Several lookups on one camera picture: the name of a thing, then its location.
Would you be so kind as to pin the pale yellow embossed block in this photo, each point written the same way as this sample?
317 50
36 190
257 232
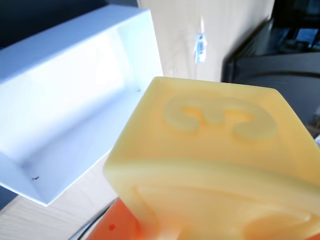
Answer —
212 162

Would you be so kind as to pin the dark blue textured mat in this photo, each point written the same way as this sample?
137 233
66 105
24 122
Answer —
37 20

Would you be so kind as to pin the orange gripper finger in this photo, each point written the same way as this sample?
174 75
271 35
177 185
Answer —
117 222

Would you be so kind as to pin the white open box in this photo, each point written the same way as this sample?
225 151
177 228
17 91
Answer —
62 100

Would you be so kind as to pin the white hanging tag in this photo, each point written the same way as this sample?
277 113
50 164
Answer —
200 45

